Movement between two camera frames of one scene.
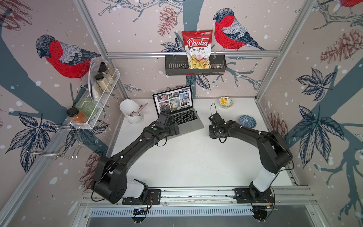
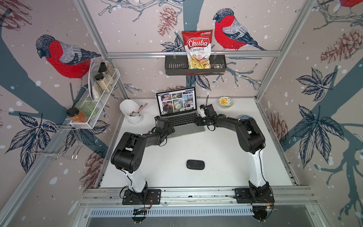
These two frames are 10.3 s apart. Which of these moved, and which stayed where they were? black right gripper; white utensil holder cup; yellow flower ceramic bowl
Moved: black right gripper
Stayed: yellow flower ceramic bowl; white utensil holder cup
